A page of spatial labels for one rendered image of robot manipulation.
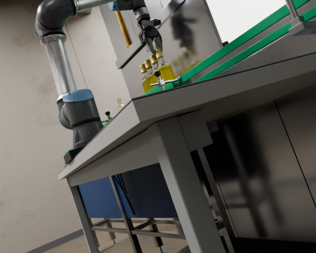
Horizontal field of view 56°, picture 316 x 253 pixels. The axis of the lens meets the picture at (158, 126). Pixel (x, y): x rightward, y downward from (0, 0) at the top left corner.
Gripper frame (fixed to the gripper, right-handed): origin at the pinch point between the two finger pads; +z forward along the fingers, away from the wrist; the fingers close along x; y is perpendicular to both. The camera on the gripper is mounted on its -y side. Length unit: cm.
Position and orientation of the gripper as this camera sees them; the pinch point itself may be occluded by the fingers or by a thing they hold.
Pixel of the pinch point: (157, 51)
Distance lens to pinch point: 156.6
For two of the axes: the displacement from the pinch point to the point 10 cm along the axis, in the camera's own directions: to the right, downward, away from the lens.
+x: -8.3, 2.6, -4.9
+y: -4.4, 2.3, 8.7
